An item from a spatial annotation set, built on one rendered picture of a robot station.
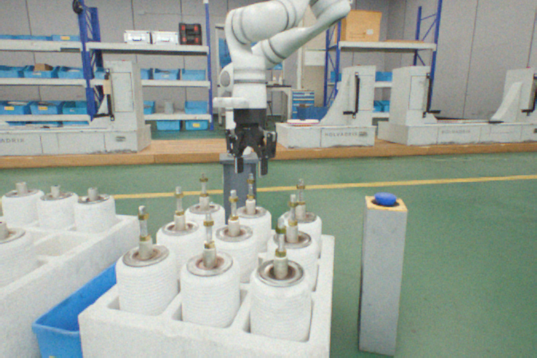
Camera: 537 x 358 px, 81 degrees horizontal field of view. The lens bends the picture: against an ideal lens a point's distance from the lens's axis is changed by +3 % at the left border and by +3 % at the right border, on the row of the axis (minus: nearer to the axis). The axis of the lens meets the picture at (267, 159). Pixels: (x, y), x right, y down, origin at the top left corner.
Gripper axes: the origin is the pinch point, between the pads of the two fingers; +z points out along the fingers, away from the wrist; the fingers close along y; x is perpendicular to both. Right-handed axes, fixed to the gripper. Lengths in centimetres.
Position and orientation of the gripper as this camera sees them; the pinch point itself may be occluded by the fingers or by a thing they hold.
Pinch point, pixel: (250, 169)
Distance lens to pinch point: 71.6
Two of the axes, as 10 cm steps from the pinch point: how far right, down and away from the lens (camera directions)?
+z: 0.0, 9.8, 2.0
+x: -6.0, 1.6, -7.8
